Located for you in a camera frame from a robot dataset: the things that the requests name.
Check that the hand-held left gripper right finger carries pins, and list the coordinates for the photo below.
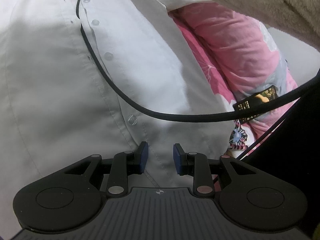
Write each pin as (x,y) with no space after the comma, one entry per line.
(178,158)

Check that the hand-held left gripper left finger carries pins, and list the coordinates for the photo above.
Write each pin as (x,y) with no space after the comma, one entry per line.
(143,157)

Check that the white button shirt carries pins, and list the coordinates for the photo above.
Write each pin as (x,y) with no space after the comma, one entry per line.
(50,80)

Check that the person's right forearm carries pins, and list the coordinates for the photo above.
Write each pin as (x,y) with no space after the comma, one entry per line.
(262,5)

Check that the pink floral blanket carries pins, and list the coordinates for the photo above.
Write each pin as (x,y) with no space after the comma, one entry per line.
(200,62)

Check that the smartphone with lit screen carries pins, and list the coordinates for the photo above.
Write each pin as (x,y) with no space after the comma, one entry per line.
(265,93)

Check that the person's dark clothing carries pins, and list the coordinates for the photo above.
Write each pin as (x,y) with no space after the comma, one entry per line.
(295,167)

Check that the pink quilt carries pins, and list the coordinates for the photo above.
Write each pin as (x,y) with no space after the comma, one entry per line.
(237,42)

